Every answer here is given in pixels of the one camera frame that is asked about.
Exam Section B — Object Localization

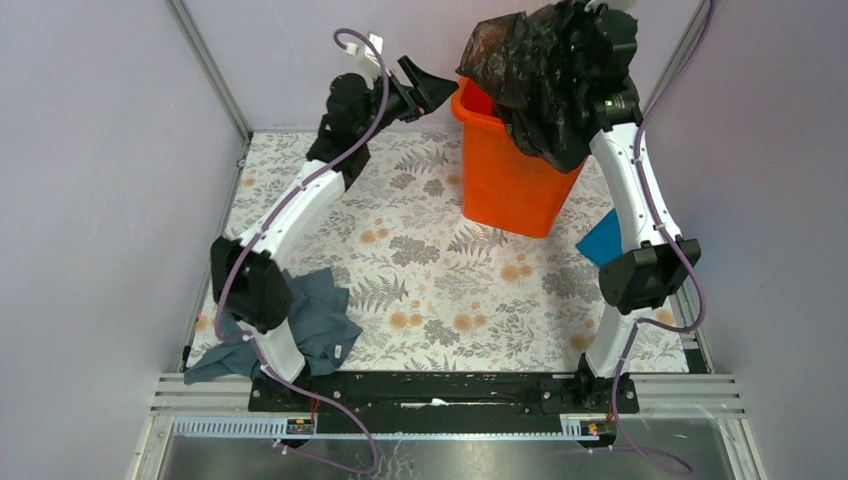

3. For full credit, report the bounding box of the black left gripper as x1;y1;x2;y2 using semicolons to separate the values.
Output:
356;56;457;144

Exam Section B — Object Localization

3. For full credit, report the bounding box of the black plastic trash bag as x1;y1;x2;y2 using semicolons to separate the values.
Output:
456;1;643;173

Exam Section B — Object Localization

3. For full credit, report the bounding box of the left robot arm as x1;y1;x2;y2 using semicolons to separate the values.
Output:
210;56;458;411

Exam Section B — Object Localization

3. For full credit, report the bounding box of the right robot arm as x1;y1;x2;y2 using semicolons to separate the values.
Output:
571;2;701;412

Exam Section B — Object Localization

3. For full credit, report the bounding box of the orange plastic trash bin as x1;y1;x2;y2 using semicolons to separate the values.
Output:
451;77;583;238

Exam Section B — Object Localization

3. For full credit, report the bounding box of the grey-blue crumpled cloth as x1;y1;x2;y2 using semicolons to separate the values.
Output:
184;268;362;385

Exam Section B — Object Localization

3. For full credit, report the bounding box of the bright blue folded cloth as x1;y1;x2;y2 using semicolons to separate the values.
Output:
576;209;623;267

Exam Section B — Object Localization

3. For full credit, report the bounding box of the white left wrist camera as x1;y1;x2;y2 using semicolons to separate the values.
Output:
356;32;383;79

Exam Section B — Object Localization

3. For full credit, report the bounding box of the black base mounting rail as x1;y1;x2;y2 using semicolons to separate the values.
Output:
248;371;640;435

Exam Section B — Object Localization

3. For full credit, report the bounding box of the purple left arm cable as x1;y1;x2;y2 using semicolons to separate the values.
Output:
213;27;392;475

